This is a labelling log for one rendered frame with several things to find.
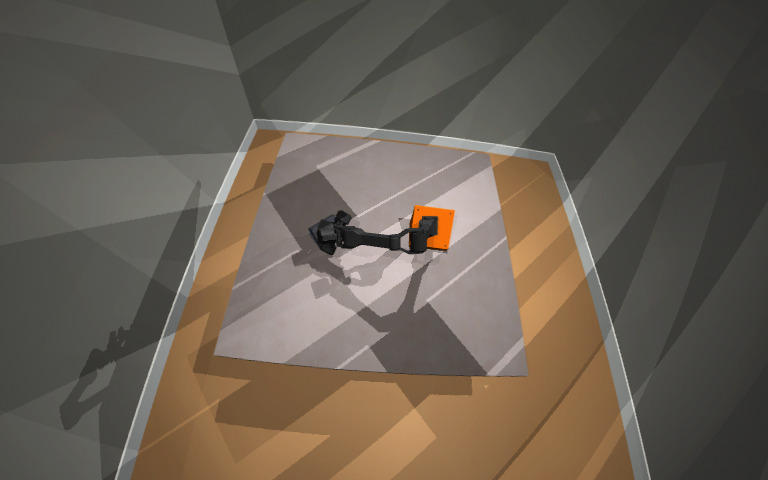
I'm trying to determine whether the dark grey square panel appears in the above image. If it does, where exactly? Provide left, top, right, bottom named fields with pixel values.
left=308, top=214, right=335, bottom=247

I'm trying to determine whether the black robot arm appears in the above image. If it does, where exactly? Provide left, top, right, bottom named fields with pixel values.
left=317, top=216, right=439, bottom=255

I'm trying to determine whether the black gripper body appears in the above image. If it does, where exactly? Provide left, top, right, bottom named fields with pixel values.
left=320, top=210, right=351, bottom=255

